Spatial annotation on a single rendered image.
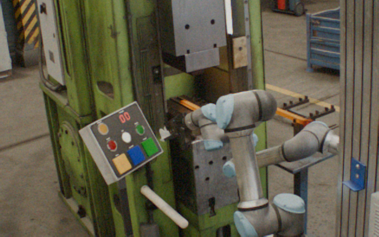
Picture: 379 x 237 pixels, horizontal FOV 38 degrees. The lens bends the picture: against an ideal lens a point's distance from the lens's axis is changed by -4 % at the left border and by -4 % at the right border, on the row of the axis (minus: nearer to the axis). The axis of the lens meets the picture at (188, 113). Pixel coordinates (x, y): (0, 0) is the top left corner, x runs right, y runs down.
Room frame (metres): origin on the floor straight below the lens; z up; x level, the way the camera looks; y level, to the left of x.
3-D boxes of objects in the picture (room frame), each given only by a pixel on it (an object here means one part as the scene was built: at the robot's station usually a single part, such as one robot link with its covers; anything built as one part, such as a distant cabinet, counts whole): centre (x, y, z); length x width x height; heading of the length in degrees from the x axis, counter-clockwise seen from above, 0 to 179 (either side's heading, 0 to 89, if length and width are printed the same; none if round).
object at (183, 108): (3.03, 0.00, 0.96); 0.42 x 0.20 x 0.09; 28
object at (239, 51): (3.11, -0.31, 1.27); 0.09 x 0.02 x 0.17; 118
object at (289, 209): (1.84, -0.34, 0.98); 0.13 x 0.12 x 0.14; 106
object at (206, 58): (3.03, 0.00, 1.32); 0.42 x 0.20 x 0.10; 28
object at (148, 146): (2.51, 0.20, 1.01); 0.07 x 0.05 x 0.07; 143
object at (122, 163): (2.35, 0.32, 1.01); 0.07 x 0.05 x 0.07; 143
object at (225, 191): (3.07, -0.04, 0.69); 0.56 x 0.38 x 0.45; 28
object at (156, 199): (2.60, 0.17, 0.62); 0.44 x 0.05 x 0.05; 28
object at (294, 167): (2.91, -0.62, 0.71); 0.40 x 0.30 x 0.02; 121
